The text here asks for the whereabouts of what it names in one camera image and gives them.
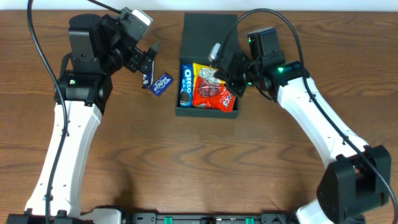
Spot dark purple chocolate bar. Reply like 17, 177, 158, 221
142, 62, 154, 89

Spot yellow Hacks candy bag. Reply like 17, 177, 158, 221
193, 63, 226, 90

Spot red Hacks candy bag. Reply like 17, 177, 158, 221
193, 75, 236, 113

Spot blue Oreo cookie pack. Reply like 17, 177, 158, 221
180, 63, 194, 108

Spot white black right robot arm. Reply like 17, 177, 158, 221
209, 28, 397, 223

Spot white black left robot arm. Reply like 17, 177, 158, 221
7, 9, 158, 223

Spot blue Eclipse mint tin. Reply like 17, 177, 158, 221
150, 73, 174, 97

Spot black open gift box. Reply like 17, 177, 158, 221
175, 12, 239, 119

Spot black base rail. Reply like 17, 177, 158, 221
6, 212, 299, 224

